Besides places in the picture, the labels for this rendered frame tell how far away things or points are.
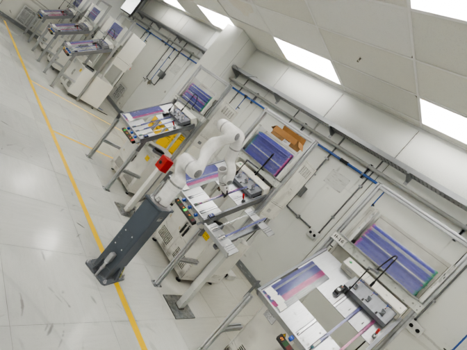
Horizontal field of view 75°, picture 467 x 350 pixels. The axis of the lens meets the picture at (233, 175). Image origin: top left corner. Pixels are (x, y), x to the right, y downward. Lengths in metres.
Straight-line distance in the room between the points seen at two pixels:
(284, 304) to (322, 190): 2.41
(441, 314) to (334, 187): 1.78
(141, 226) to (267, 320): 1.20
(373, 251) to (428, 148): 2.13
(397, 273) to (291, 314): 0.80
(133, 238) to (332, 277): 1.51
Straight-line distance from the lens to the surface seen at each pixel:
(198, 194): 2.92
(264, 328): 2.65
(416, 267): 2.52
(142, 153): 4.11
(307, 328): 2.27
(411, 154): 4.37
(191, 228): 3.15
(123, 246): 2.45
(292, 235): 4.39
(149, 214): 2.32
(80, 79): 6.78
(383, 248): 2.55
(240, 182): 3.01
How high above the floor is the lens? 1.44
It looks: 6 degrees down
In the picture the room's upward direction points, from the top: 40 degrees clockwise
